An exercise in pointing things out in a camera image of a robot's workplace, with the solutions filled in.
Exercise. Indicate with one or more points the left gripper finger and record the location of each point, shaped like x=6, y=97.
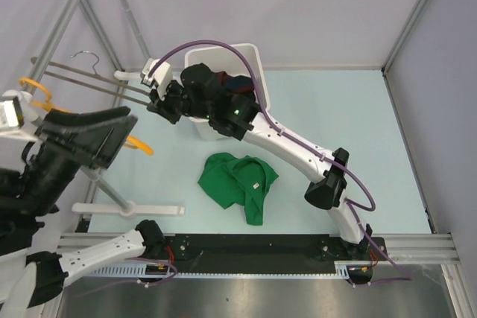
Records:
x=96, y=148
x=59, y=122

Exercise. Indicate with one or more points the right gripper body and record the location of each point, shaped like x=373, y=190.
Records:
x=174, y=107

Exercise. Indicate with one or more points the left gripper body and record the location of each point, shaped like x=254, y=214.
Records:
x=51, y=176

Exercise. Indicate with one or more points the grey velvet hanger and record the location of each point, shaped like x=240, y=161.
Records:
x=96, y=82

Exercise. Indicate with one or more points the navy maroon tank top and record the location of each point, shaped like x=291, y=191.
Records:
x=238, y=84

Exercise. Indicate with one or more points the green tank top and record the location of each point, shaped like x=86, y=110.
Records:
x=244, y=181

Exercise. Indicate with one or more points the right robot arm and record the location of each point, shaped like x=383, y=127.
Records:
x=229, y=106

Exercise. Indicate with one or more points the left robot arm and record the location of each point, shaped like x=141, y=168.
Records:
x=33, y=270

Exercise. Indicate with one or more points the white plastic bin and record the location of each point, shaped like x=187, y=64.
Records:
x=217, y=59

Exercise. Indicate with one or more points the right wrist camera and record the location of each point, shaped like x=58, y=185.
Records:
x=160, y=77

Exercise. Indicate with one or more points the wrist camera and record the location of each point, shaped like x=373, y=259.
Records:
x=13, y=121
x=160, y=77

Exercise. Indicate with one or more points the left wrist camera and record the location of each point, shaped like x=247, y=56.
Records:
x=13, y=121

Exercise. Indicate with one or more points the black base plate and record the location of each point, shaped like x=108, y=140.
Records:
x=281, y=256

